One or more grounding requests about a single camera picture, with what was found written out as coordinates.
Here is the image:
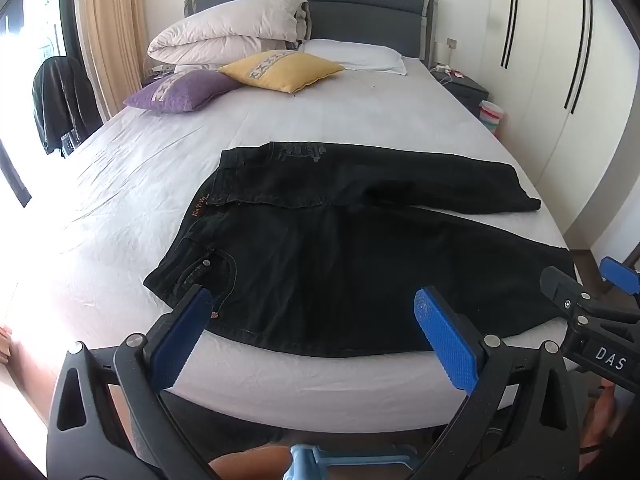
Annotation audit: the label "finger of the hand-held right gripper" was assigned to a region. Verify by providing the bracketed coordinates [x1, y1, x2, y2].
[540, 265, 601, 322]
[599, 256, 640, 296]

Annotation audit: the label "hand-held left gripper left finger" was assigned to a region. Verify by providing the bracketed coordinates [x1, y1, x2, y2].
[46, 285, 222, 480]

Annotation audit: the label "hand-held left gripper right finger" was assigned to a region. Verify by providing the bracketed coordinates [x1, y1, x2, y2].
[410, 286, 584, 480]

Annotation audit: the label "black pants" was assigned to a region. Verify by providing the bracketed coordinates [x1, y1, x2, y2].
[143, 142, 577, 359]

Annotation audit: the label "person's right forearm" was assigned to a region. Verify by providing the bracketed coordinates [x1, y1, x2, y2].
[586, 384, 632, 461]

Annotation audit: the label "person's leg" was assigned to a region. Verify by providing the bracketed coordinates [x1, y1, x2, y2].
[207, 447, 294, 480]

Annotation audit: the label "white wardrobe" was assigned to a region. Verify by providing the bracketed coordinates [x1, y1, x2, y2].
[481, 0, 640, 252]

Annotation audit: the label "white striped waste bin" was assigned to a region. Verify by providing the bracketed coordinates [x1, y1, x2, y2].
[478, 100, 506, 137]

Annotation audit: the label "dark grey nightstand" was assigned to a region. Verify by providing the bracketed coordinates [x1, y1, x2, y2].
[429, 67, 490, 122]

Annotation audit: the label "purple cushion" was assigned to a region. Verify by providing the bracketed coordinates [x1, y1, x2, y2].
[123, 69, 244, 114]

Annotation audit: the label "bed with white sheet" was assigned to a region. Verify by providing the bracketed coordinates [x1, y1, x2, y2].
[0, 52, 582, 436]

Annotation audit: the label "dark jacket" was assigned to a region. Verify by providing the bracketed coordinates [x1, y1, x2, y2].
[32, 55, 104, 157]

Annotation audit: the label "yellow cushion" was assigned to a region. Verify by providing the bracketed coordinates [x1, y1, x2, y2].
[218, 50, 346, 95]

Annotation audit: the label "white pillow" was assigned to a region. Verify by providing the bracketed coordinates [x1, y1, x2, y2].
[299, 38, 409, 77]

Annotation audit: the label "beige curtain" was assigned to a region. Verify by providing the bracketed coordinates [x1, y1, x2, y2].
[81, 0, 149, 127]

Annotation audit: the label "folded beige duvet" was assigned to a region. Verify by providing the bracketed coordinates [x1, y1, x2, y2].
[147, 0, 314, 69]

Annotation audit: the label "grey padded headboard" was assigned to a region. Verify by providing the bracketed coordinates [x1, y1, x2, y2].
[184, 0, 441, 69]

